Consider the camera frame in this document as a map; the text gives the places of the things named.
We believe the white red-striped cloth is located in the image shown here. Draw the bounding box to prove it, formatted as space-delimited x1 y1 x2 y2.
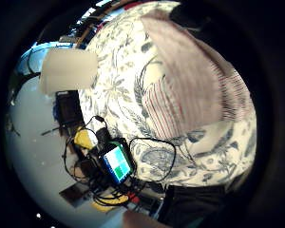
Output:
140 13 257 141

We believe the the person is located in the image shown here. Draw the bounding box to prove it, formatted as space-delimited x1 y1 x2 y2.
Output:
39 0 258 228

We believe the black box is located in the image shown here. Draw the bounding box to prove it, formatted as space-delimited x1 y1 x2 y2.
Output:
54 89 86 128

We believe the yellow object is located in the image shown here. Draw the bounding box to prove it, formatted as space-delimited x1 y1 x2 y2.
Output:
90 193 131 214
73 126 100 150

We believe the black phone with green screen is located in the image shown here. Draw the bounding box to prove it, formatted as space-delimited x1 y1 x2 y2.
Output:
97 141 138 186

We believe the dark grey flat card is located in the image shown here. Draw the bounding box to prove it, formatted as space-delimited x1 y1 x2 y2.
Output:
59 182 90 209

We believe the brown wooden frame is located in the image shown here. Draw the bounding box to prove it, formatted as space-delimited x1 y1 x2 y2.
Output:
75 0 136 46

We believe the black looped cable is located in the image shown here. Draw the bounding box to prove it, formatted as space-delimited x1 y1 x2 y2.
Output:
128 136 178 183

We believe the tangle of black cables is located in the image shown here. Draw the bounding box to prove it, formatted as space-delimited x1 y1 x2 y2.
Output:
62 115 150 208

